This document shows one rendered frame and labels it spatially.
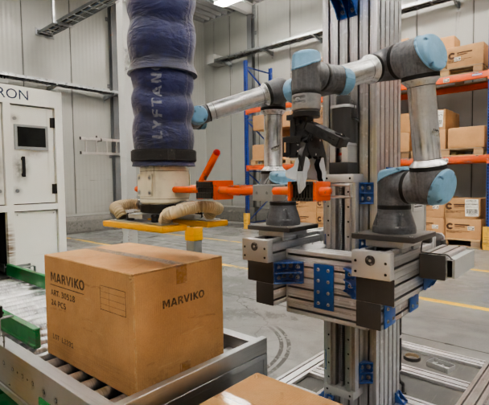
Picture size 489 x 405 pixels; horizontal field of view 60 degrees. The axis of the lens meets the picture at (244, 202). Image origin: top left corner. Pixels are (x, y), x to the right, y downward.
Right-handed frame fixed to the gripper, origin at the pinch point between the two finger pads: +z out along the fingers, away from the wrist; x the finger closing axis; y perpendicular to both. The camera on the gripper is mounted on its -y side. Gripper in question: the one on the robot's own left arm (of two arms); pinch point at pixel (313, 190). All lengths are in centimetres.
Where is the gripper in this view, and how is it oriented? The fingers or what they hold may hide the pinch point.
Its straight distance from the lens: 110.4
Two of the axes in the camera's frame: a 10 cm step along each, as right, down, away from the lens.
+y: -7.4, -0.3, 6.7
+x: -6.7, 0.4, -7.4
